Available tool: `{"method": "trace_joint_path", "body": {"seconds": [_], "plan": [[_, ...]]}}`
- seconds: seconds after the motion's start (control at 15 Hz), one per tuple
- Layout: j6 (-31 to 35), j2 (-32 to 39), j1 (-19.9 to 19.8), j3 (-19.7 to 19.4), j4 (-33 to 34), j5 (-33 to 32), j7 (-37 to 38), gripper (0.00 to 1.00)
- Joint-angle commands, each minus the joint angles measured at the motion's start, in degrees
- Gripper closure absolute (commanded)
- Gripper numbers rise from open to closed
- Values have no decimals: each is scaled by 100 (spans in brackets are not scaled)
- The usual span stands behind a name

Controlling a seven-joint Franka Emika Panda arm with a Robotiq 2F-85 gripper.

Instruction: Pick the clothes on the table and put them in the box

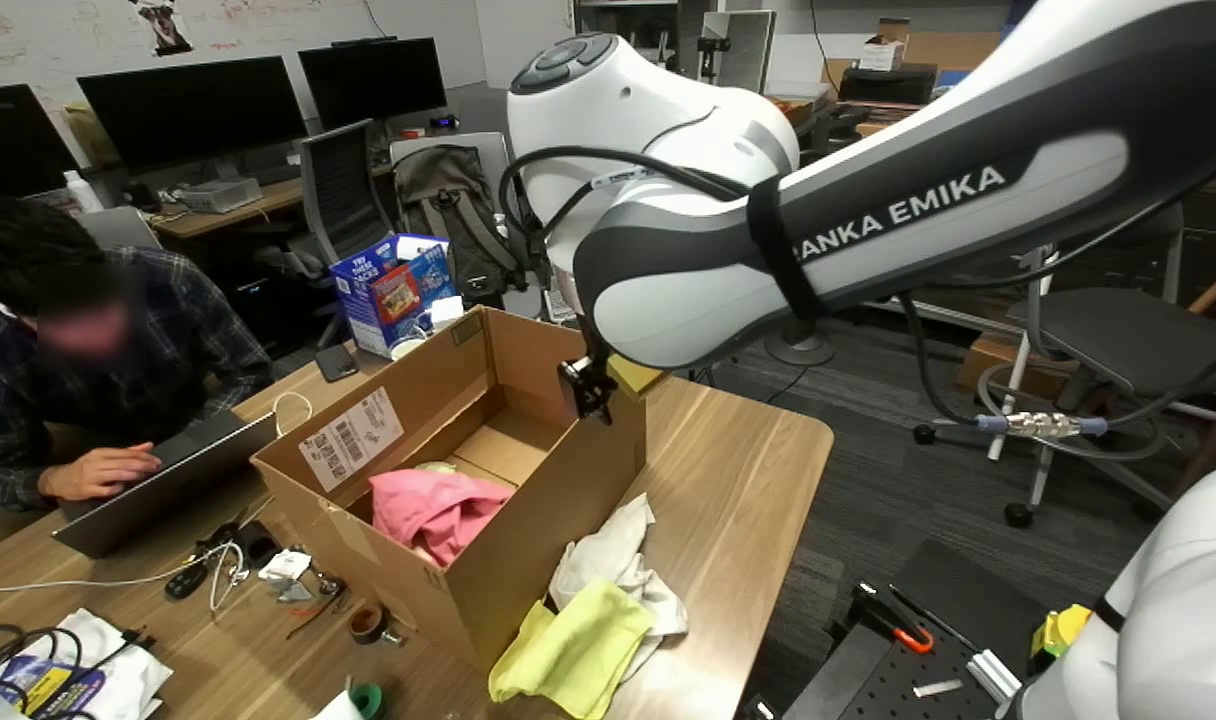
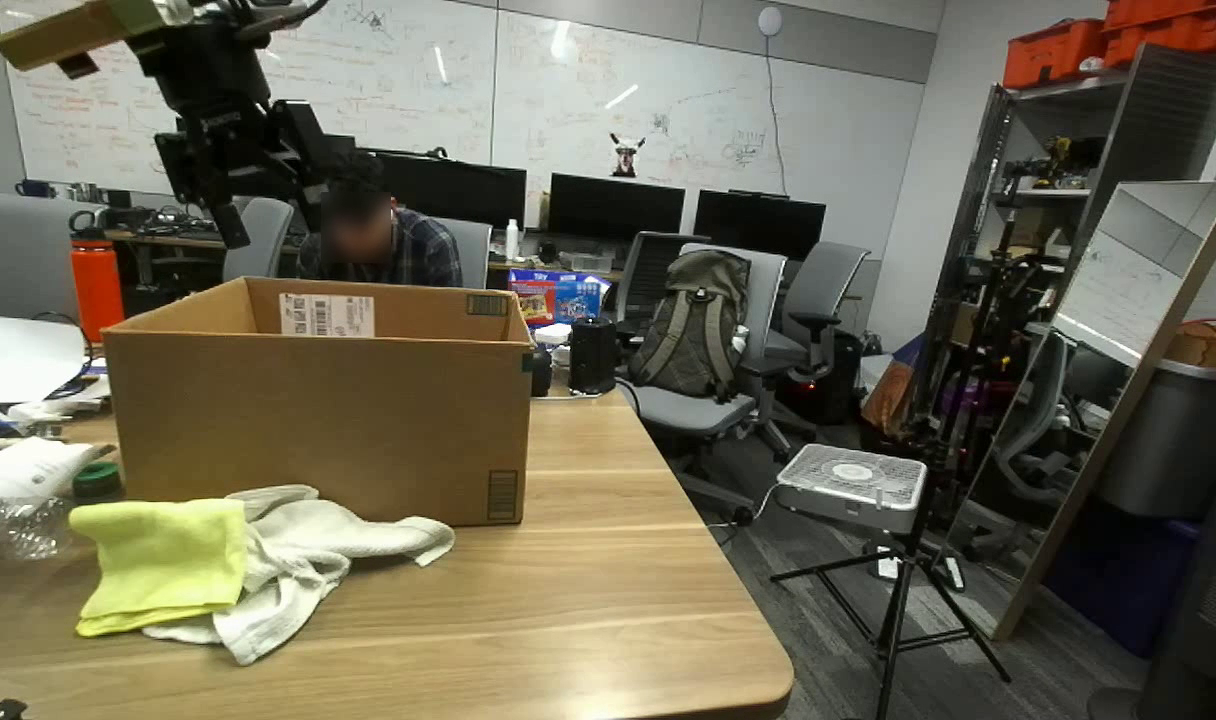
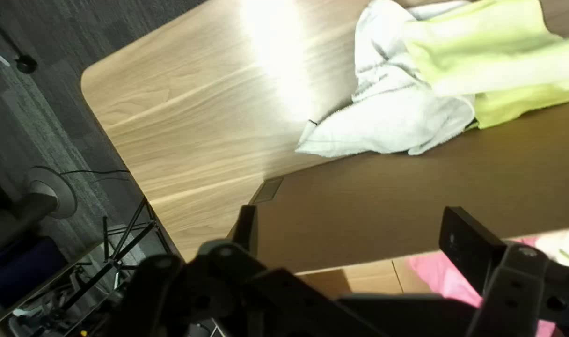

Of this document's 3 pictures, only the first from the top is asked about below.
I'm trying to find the brown cardboard box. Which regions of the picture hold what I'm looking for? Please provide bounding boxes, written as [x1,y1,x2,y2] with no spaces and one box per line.
[246,302,653,675]

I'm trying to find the orange handled tool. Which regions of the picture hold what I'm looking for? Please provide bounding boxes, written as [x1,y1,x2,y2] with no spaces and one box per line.
[848,577,940,660]

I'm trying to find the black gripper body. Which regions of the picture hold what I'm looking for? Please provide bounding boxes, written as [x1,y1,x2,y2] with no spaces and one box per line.
[555,348,622,402]

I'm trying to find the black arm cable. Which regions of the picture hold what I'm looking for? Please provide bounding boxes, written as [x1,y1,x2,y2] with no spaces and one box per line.
[496,138,824,323]

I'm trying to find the black rolling stool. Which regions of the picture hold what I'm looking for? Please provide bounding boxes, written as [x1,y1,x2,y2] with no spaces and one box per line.
[908,197,1216,533]

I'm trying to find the pink shirt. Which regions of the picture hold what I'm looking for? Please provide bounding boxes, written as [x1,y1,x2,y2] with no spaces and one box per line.
[363,459,525,573]

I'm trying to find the yellow green base knob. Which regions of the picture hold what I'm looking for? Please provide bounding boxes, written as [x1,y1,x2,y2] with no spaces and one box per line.
[1028,598,1095,666]

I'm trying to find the seated person in plaid shirt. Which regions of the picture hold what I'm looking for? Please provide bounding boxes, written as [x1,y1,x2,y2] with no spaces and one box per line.
[0,197,274,514]

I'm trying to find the black mesh office chair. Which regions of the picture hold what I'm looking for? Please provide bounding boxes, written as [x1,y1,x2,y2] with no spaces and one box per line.
[295,117,398,273]

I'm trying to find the small black flat device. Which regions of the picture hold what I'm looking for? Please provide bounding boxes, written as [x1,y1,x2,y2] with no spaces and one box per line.
[310,338,366,386]

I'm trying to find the gray laptop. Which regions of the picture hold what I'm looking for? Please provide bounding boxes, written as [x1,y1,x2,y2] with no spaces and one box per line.
[51,409,285,560]

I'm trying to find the green tape roll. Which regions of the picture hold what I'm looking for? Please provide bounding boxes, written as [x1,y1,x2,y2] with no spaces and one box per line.
[343,675,396,720]

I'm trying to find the white cable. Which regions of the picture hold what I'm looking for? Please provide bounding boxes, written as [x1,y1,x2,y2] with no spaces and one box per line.
[0,533,256,619]

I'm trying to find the black computer monitor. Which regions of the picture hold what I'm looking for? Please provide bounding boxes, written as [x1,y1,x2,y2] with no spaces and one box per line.
[295,33,452,134]
[77,50,310,174]
[0,80,80,202]

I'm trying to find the white power adapter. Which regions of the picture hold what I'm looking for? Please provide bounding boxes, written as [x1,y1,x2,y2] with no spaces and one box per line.
[256,542,318,591]

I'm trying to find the small wall figurine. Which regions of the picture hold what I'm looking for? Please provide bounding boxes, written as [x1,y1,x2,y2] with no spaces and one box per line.
[132,0,197,60]

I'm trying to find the brown tape roll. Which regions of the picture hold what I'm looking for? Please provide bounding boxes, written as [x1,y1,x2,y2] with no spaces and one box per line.
[343,598,406,653]

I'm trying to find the silver metal bar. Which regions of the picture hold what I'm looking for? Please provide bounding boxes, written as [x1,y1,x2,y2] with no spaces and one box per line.
[964,644,1028,707]

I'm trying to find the background cardboard boxes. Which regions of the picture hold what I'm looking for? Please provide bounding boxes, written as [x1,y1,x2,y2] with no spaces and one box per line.
[819,12,1018,113]

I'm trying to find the metal shelf rack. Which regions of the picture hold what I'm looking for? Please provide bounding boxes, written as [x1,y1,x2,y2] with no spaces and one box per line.
[577,0,784,95]

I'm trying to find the gray green backpack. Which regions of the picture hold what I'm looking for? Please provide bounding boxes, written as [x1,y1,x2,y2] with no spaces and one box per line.
[390,138,525,310]

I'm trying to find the blue product box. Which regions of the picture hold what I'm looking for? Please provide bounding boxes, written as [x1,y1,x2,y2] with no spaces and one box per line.
[329,233,469,361]

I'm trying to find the wooden monitor desk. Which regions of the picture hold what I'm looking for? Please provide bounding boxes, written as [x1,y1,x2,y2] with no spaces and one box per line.
[132,170,310,252]

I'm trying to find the clear bag with cables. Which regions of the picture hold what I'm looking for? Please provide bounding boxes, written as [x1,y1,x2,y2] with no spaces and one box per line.
[0,604,179,720]

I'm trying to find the yellow wrist mount piece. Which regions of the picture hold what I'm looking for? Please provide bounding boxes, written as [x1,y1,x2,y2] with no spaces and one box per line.
[609,352,667,399]

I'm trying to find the black charger with cable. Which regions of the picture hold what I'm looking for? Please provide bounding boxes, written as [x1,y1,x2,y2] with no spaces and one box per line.
[159,514,288,604]

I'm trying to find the yellow cloth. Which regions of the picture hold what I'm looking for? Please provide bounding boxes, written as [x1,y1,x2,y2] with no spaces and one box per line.
[485,577,656,720]

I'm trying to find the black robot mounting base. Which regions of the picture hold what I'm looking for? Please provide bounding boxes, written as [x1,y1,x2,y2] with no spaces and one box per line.
[775,533,1051,720]

